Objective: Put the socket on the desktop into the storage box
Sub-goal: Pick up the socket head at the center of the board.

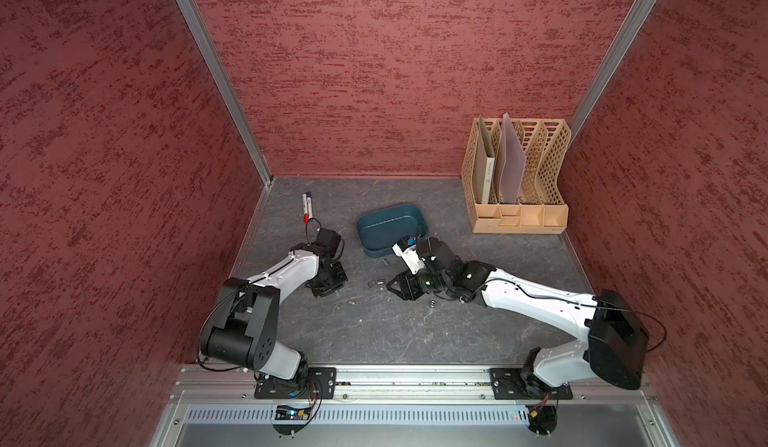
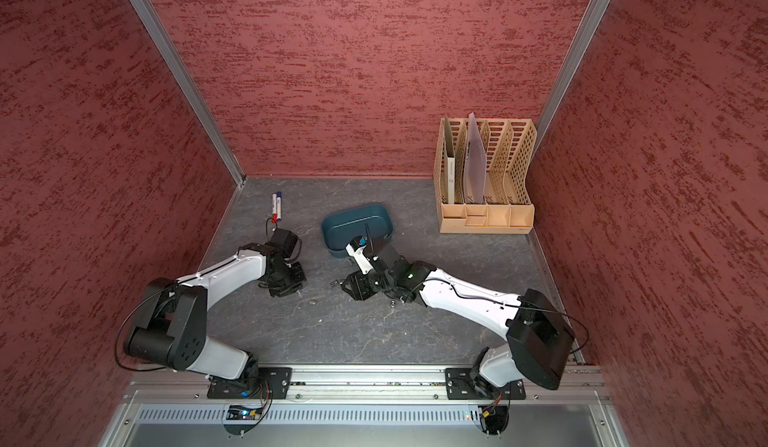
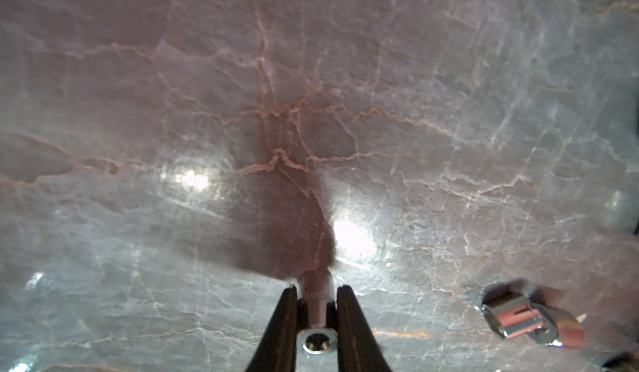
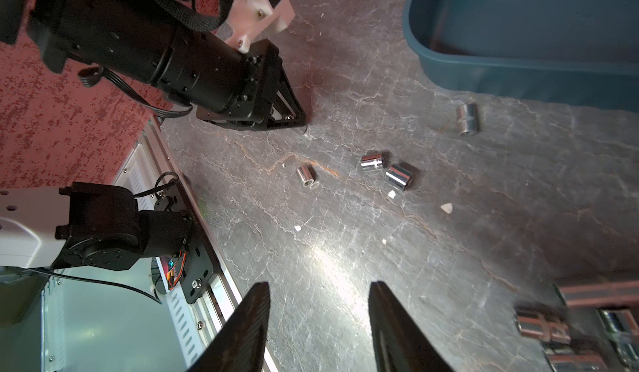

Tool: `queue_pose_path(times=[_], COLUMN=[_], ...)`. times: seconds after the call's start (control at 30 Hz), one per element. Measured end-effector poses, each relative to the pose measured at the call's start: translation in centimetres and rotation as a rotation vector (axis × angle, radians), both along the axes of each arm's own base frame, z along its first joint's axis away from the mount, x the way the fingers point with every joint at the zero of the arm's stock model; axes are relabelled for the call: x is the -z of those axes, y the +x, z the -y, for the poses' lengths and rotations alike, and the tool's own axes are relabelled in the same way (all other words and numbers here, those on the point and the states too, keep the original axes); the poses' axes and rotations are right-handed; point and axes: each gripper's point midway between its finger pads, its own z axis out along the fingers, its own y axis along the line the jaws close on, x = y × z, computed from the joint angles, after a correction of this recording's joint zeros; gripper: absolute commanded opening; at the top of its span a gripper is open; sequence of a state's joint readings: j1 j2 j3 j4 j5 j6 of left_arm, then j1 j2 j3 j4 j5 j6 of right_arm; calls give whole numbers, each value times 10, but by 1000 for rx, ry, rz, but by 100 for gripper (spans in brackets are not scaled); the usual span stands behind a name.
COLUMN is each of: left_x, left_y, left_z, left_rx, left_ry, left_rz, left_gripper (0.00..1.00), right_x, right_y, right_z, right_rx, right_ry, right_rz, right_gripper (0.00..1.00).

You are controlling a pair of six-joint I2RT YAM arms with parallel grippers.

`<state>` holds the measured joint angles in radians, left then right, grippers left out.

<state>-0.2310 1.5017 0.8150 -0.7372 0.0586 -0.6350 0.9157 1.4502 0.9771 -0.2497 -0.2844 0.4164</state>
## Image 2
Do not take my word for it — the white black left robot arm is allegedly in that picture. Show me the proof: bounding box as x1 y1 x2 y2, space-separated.
115 244 306 382

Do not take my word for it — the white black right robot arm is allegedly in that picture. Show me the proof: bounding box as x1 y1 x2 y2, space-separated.
341 260 576 398

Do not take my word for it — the teal plastic storage box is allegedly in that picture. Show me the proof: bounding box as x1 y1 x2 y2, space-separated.
321 203 394 258

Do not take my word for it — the red cap whiteboard marker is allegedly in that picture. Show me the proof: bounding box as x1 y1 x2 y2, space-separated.
271 192 281 225

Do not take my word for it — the blue cap whiteboard marker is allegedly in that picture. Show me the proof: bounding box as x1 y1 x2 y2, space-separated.
274 191 282 222

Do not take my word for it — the grey translucent folder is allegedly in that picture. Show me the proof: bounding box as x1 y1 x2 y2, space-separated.
464 113 486 204

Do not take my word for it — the beige plastic file organizer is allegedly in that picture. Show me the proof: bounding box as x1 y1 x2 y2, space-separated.
433 114 537 235

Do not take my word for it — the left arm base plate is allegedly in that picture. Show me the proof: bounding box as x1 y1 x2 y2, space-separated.
206 367 293 401

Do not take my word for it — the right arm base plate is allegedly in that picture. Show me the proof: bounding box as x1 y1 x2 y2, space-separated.
445 368 526 401

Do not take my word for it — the left aluminium corner post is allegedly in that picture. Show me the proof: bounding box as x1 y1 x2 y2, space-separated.
128 0 246 189

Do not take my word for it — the aluminium corner post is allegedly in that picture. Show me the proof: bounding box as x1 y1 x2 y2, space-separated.
533 0 611 153
128 0 246 189

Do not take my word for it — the right aluminium corner post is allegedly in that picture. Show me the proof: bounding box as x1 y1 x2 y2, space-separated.
533 0 611 153

